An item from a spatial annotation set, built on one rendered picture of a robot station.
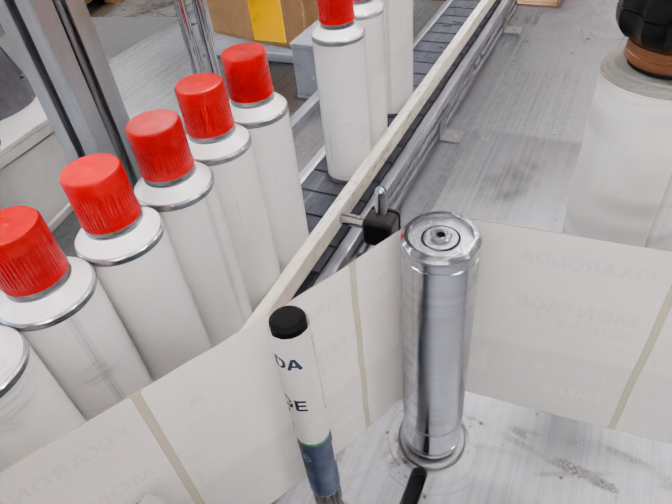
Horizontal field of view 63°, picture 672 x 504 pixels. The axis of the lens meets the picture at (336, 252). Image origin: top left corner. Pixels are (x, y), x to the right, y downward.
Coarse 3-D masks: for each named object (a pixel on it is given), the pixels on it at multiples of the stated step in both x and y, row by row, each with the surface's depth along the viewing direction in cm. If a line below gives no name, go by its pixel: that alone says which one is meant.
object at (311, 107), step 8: (416, 0) 81; (312, 96) 60; (304, 104) 59; (312, 104) 59; (296, 112) 58; (304, 112) 58; (312, 112) 59; (296, 120) 57; (304, 120) 58; (296, 128) 57
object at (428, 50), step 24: (456, 0) 101; (480, 0) 100; (456, 24) 93; (480, 24) 92; (432, 48) 86; (432, 96) 75; (384, 168) 63; (312, 192) 61; (336, 192) 61; (312, 216) 58; (336, 240) 55
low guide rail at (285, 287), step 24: (456, 48) 78; (432, 72) 72; (408, 120) 66; (384, 144) 60; (360, 168) 57; (360, 192) 56; (336, 216) 52; (312, 240) 50; (288, 264) 48; (312, 264) 50; (288, 288) 46; (264, 312) 44
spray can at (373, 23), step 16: (368, 0) 55; (368, 16) 55; (368, 32) 56; (384, 32) 58; (368, 48) 57; (384, 48) 59; (368, 64) 59; (384, 64) 60; (368, 80) 60; (384, 80) 61; (384, 96) 62; (384, 112) 64; (384, 128) 65
